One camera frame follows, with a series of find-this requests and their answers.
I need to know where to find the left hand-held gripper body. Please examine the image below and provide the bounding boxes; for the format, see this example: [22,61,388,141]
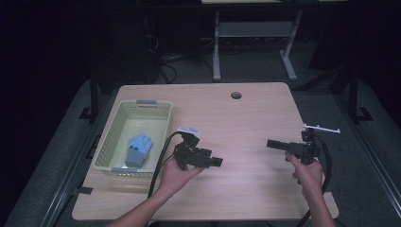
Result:
[173,126,206,171]

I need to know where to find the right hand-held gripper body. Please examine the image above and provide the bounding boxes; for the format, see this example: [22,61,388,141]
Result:
[286,123,341,166]

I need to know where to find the blue glove grey cuff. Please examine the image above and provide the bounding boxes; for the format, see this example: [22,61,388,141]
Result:
[124,138,144,168]
[127,133,153,167]

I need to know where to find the cream plastic perforated basket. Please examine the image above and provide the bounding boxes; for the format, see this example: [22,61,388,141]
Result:
[92,99,173,178]

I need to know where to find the person's left hand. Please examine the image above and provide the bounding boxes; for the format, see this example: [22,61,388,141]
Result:
[157,156,206,199]

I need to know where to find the person's right hand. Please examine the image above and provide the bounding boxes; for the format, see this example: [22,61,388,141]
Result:
[285,151,324,194]

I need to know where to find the dark metal stand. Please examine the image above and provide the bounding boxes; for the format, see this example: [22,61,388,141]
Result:
[346,66,374,123]

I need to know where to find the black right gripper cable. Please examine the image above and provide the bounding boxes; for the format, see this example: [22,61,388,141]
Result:
[295,133,333,227]

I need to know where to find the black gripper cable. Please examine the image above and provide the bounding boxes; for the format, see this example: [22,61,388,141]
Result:
[147,131,187,199]
[295,133,333,227]

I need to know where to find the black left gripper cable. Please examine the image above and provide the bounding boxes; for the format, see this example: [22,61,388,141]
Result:
[147,131,187,199]

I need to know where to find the loose floor cables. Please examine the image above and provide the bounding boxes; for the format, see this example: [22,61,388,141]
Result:
[159,54,187,85]

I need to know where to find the black table edge bracket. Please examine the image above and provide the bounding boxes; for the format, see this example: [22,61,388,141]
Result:
[72,185,95,196]

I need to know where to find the white metal desk frame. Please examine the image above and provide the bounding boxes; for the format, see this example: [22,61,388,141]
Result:
[200,0,348,83]

